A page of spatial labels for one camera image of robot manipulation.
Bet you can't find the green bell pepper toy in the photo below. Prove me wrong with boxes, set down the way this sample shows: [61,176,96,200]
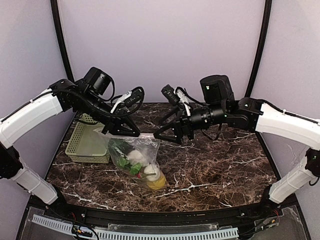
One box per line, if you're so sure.
[108,138,135,155]

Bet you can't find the clear zip top bag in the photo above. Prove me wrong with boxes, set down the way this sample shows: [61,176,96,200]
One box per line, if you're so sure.
[94,127,168,191]

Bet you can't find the white garlic toy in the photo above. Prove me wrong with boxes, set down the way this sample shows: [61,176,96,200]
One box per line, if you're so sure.
[126,149,150,167]

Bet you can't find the green leafy vegetable toy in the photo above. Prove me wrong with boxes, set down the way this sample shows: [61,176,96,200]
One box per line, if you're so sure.
[117,156,162,182]

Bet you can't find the yellow lemon toy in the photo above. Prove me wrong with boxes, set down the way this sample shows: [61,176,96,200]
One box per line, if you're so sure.
[147,175,167,190]

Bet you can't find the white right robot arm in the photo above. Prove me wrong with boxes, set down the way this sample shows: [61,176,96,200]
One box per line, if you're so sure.
[153,75,320,205]

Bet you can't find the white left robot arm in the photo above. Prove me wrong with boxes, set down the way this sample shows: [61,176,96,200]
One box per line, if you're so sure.
[0,67,145,206]

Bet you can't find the green perforated plastic basket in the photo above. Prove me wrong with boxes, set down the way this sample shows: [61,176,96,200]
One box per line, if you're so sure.
[65,113,110,164]

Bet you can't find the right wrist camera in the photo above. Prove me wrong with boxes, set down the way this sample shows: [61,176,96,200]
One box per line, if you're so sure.
[161,84,193,117]

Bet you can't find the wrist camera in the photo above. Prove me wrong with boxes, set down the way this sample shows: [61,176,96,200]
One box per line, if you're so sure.
[110,86,145,116]
[161,84,193,117]

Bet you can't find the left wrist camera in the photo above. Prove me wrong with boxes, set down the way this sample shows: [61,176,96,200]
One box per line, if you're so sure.
[110,86,145,116]

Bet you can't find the white slotted cable duct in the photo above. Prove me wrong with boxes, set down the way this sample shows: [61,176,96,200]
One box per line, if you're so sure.
[31,214,239,240]

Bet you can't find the black front table rail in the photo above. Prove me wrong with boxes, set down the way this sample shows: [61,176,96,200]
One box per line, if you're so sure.
[21,183,296,229]

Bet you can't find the black left frame post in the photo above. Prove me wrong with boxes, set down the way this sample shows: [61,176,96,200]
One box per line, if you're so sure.
[50,0,75,82]

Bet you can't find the black frame post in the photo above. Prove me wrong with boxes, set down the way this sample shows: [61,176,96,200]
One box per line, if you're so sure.
[244,0,273,97]
[50,0,75,82]

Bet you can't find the black right frame post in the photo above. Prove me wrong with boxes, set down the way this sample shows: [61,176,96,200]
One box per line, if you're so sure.
[244,0,273,97]

